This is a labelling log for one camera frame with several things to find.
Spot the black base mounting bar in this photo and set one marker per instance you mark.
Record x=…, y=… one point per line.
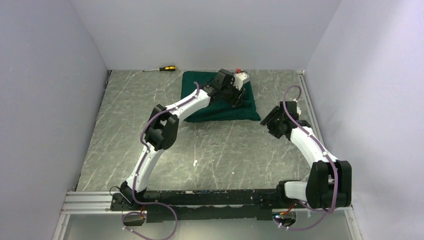
x=167, y=205

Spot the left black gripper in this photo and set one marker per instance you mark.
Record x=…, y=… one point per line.
x=236, y=94

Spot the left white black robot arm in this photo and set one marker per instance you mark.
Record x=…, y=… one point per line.
x=161, y=130

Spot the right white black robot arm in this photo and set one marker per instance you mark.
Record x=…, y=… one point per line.
x=329, y=183

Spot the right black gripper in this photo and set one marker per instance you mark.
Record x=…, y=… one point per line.
x=269, y=117

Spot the green surgical drape cloth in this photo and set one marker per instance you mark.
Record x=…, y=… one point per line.
x=220, y=110

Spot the yellow black handled screwdriver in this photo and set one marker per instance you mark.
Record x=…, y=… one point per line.
x=169, y=68

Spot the aluminium front rail frame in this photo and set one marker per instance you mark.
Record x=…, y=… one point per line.
x=87, y=216

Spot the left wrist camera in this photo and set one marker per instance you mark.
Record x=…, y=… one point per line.
x=240, y=78

